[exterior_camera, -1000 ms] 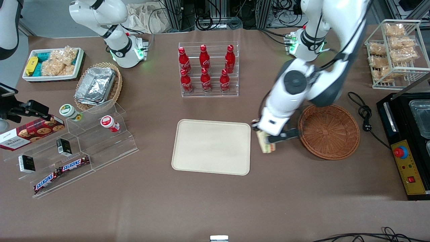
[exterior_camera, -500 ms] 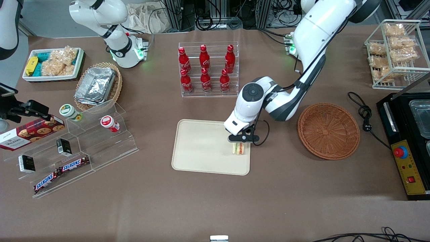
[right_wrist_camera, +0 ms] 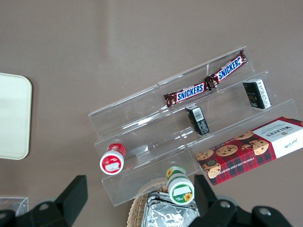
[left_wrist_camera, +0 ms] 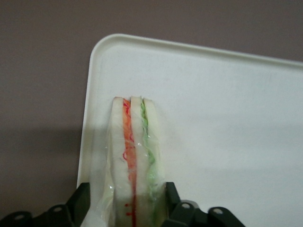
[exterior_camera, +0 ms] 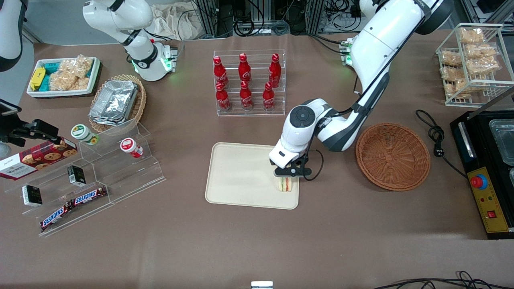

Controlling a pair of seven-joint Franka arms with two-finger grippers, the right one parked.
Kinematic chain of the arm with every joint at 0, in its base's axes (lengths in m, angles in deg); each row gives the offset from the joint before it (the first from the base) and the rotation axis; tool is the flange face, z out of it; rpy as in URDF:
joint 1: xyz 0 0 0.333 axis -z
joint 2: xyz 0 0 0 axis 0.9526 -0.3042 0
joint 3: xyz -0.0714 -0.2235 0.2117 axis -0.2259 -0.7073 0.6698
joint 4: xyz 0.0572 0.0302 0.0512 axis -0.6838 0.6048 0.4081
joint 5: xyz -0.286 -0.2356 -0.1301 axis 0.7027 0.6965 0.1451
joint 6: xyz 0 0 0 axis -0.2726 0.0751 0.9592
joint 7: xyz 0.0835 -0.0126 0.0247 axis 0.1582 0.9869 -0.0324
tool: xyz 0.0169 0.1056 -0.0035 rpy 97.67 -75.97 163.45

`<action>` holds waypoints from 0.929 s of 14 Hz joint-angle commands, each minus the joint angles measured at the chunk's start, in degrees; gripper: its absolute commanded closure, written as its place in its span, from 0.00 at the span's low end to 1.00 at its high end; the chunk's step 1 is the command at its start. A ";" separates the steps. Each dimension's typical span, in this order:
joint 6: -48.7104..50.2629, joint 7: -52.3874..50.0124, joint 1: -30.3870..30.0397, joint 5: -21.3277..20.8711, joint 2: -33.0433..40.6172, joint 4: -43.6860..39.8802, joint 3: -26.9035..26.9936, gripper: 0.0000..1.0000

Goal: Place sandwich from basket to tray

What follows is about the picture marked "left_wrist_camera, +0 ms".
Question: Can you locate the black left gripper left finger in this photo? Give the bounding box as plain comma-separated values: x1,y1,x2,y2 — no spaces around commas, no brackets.
0,182,92,227

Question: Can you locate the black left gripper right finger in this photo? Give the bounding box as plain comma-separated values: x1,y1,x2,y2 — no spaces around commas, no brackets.
163,181,245,227

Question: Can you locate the triangle sandwich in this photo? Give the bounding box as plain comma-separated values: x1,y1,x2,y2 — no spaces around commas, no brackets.
96,95,168,227

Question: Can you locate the cream plastic tray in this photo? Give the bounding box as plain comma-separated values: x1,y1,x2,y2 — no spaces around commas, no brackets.
76,33,303,227

